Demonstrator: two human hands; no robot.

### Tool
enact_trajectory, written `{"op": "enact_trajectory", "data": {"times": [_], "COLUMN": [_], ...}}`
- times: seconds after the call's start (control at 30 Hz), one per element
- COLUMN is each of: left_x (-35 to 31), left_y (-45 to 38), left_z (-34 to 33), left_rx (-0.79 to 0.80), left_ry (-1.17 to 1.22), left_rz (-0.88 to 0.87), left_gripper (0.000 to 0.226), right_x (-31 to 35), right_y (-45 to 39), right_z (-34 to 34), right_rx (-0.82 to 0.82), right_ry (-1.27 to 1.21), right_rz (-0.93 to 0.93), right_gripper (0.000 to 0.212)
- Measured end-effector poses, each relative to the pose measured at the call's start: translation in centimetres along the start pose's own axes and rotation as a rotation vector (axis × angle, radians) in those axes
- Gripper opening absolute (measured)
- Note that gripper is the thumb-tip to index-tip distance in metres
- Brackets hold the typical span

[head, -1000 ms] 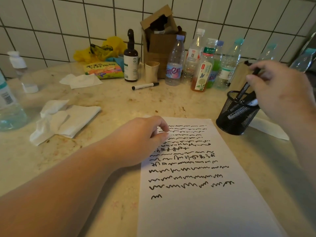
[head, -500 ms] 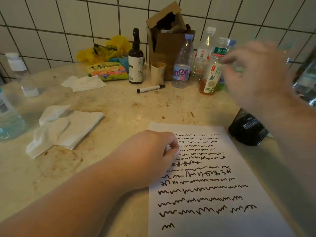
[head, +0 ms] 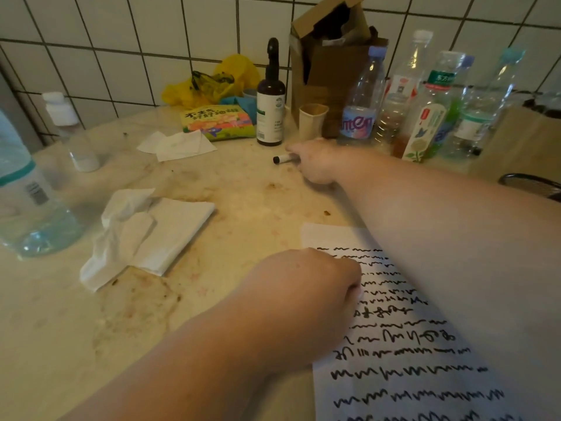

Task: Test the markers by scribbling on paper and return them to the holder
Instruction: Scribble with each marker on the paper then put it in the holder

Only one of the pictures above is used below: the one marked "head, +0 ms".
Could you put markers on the clear bottle purple cap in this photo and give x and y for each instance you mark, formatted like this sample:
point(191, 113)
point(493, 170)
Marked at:
point(359, 122)

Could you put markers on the orange tea bottle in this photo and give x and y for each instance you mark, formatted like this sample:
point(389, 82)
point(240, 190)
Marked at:
point(423, 131)

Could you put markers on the green soda bottle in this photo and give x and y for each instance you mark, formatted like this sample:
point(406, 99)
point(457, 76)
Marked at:
point(453, 118)

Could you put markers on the colourful snack packet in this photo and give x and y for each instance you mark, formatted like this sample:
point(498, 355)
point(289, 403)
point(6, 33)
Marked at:
point(219, 123)

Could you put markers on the black mesh pen holder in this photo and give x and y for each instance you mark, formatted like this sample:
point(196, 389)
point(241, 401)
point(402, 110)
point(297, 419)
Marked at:
point(526, 183)

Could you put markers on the yellow plastic bag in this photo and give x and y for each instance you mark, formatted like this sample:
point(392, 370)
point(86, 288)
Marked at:
point(184, 94)

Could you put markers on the water bottle teal cap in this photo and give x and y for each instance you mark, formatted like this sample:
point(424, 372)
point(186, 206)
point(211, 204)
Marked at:
point(477, 122)

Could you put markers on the grey bowl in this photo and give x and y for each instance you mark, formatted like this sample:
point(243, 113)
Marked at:
point(250, 94)

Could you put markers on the person's left hand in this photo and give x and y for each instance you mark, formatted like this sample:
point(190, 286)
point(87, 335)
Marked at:
point(302, 302)

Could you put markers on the flat white tissue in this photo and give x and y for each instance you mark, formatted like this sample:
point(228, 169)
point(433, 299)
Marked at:
point(179, 146)

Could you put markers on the open cardboard box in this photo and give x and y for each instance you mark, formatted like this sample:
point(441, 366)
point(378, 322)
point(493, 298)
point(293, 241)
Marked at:
point(333, 74)

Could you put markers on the beige cup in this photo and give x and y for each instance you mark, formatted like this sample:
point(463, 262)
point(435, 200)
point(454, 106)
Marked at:
point(313, 124)

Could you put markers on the folded white napkin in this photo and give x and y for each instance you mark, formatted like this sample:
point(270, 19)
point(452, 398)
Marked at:
point(175, 232)

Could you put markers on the clear bottle white cap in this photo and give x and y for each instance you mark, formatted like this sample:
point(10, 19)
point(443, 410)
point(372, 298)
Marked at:
point(401, 92)

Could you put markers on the person's right hand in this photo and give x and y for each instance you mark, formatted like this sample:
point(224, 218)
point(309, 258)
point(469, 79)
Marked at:
point(324, 162)

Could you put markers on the crumpled white tissue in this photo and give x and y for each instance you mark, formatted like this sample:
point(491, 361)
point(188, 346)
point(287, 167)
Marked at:
point(114, 241)

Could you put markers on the person's right forearm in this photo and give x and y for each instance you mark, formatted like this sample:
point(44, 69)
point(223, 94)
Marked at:
point(460, 241)

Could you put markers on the brown spray bottle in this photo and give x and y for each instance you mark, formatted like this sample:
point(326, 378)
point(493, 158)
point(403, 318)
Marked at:
point(271, 118)

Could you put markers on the white barrel marker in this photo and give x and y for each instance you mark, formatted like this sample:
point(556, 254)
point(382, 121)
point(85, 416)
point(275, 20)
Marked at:
point(285, 159)

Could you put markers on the white paper sheet fine scribbles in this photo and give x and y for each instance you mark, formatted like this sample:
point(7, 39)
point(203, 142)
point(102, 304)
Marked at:
point(324, 235)

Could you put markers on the person's left forearm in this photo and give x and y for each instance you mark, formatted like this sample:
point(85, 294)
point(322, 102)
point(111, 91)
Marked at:
point(175, 381)

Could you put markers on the small cardboard box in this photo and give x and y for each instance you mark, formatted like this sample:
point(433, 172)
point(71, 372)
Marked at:
point(521, 144)

